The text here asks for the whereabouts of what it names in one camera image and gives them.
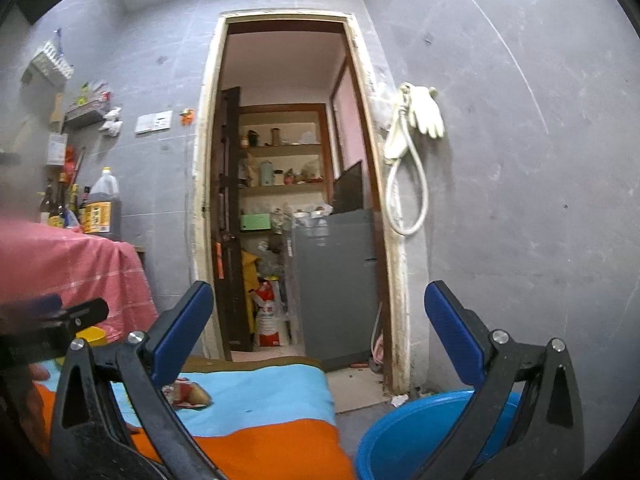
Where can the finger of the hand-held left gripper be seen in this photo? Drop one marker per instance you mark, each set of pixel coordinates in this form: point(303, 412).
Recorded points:
point(85, 311)
point(42, 302)

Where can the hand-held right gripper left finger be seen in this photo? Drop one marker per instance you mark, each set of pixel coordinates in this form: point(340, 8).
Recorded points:
point(182, 335)

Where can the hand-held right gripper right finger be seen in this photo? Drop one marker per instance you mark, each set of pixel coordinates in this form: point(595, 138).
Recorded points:
point(455, 335)

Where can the red and cream wrapper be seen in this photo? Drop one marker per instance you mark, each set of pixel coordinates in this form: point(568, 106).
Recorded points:
point(187, 394)

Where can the blue plastic bucket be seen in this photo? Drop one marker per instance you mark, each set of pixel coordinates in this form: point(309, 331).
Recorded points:
point(410, 440)

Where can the person's left hand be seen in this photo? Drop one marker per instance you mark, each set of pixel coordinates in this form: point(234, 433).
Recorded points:
point(36, 400)

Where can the yellow bowl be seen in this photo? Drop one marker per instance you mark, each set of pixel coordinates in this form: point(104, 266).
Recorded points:
point(91, 336)

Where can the pink checked cloth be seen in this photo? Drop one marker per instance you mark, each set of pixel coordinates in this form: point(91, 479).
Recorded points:
point(65, 265)

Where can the yellow bag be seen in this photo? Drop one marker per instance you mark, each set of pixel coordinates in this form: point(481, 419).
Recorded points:
point(248, 280)

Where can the red and white bag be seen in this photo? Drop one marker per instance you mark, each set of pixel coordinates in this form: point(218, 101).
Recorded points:
point(270, 315)

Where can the large cooking oil jug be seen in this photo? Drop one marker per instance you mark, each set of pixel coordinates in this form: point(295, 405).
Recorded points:
point(102, 210)

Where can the striped blanket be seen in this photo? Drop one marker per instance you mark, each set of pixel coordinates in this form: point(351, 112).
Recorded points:
point(270, 410)

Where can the grey cabinet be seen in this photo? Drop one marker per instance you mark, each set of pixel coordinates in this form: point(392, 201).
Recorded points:
point(335, 290)

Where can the dark wooden door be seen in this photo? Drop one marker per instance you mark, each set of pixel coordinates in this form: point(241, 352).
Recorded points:
point(230, 210)

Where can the green box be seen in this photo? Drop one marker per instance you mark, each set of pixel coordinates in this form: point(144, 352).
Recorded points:
point(255, 221)

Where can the white paper notice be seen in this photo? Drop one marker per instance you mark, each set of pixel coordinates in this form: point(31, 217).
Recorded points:
point(57, 149)

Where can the wooden shelf unit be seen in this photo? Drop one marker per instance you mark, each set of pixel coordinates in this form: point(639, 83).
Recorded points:
point(287, 190)

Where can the black monitor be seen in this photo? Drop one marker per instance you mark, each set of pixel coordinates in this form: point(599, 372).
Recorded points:
point(349, 190)

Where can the green canister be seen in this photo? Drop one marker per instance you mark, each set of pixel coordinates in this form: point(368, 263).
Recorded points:
point(266, 174)

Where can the white rag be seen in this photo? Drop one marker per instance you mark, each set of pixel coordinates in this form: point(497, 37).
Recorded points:
point(111, 121)

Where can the green seasoning packet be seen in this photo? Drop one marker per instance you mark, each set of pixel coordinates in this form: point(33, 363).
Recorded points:
point(84, 94)

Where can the red seasoning packet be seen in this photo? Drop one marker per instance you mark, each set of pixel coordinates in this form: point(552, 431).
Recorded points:
point(101, 91)

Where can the white rubber gloves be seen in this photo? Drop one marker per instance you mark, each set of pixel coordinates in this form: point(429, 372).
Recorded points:
point(427, 110)

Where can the white plastic basket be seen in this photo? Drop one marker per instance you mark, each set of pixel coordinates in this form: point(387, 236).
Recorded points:
point(50, 62)

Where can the metal wall rack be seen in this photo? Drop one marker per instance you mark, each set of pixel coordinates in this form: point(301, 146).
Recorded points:
point(85, 115)

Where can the white wall switch panel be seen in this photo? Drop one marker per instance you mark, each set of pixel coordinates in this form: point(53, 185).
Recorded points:
point(154, 121)

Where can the orange wall hook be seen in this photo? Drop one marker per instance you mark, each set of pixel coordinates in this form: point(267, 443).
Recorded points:
point(186, 116)

